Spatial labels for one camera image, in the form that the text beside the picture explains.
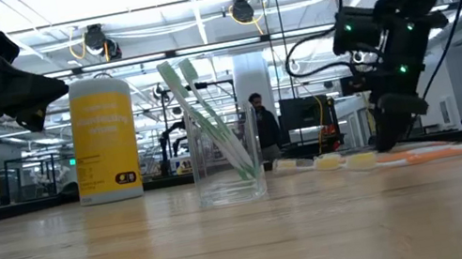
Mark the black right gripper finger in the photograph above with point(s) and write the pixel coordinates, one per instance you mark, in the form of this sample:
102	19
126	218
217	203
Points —
354	84
403	105

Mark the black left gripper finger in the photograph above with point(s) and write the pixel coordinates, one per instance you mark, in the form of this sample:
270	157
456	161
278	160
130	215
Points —
33	120
19	88

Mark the black monitor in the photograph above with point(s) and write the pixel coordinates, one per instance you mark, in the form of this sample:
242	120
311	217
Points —
299	112

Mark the yellow wipes canister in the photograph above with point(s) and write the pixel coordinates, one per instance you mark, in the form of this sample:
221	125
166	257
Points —
105	147

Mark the standing person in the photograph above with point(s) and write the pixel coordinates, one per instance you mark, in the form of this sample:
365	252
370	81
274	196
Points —
267	130

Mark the clear acrylic toothbrush holder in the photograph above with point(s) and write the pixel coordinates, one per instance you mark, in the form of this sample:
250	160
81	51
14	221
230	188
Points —
223	193

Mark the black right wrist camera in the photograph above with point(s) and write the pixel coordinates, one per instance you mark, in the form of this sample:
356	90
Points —
356	28

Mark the black aluminium table frame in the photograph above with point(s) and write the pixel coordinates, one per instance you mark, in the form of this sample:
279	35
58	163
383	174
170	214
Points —
12	212

